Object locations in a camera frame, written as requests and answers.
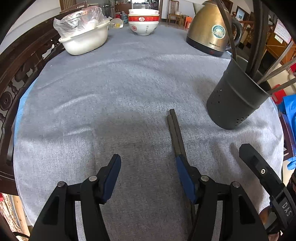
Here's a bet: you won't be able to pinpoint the red plastic child chair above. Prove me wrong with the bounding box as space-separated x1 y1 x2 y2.
271 89 287 105

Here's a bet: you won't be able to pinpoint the grey table cloth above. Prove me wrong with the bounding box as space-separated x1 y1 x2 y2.
14 26 283 240

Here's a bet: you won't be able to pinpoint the clear plastic bag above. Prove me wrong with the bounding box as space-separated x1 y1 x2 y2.
53 6 108 38

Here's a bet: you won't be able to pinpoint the bronze electric kettle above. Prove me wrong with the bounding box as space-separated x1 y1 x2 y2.
186 1 242 57

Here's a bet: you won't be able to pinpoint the person's right hand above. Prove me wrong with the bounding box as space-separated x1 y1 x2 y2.
259 205 283 241

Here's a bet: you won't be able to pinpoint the wooden chair by wall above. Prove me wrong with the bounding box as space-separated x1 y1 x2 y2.
166 0 182 26

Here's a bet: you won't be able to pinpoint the orange cardboard box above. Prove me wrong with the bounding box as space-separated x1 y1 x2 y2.
184 16 193 29

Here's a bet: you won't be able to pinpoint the blue jacket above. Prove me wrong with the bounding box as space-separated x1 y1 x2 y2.
278 94 296 170

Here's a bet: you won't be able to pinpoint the wall calendar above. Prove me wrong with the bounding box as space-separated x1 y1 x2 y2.
274 19 292 44

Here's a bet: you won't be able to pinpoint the grey utensil holder cup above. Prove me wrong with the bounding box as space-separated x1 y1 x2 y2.
206 56 270 130

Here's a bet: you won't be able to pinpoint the dark carved wooden cabinet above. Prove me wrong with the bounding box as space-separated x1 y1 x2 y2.
1 18 65 195

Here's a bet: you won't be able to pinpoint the stacked red white bowls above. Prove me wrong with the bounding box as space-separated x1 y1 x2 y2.
128 9 159 36

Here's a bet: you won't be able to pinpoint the white basin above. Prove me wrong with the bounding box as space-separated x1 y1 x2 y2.
59 20 110 56

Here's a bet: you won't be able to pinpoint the dark wooden stool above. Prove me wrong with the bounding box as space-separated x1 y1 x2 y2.
280 113 295 161

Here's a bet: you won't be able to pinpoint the small white fan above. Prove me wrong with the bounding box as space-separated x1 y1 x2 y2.
109 18 124 29

